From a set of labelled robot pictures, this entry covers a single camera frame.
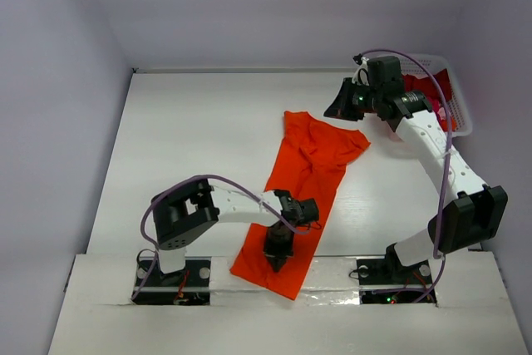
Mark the pink cloth in basket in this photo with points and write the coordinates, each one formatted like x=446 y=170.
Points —
x=438 y=108

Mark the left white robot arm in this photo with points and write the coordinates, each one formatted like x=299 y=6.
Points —
x=186 y=211

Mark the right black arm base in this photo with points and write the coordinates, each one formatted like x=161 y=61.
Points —
x=378 y=284

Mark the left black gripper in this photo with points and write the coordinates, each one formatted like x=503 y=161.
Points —
x=275 y=255

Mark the white plastic basket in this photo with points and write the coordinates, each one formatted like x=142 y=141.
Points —
x=457 y=105

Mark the orange t shirt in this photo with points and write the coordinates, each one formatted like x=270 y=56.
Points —
x=311 y=162

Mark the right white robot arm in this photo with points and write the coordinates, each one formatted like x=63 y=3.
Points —
x=469 y=210

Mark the dark red t shirt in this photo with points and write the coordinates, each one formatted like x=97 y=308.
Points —
x=426 y=86

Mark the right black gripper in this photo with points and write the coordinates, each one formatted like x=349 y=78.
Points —
x=351 y=99

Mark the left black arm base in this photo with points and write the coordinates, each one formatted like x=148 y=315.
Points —
x=188 y=287

